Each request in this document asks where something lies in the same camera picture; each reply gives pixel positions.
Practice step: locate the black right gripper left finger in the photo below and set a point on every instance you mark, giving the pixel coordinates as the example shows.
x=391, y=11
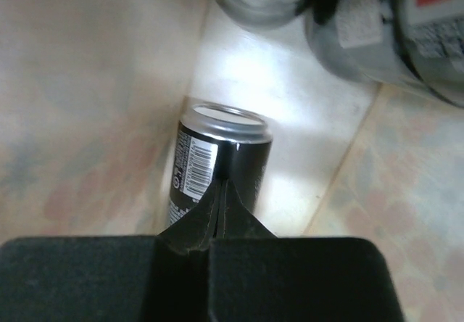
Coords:
x=112, y=278

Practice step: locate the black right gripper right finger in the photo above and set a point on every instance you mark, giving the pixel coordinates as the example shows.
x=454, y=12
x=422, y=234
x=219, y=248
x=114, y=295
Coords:
x=293, y=279

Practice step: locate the black can front table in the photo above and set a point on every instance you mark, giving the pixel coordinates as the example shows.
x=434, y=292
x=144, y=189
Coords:
x=216, y=141

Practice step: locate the beige canvas tote bag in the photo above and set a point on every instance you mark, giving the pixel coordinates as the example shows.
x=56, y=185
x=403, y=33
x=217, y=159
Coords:
x=91, y=92

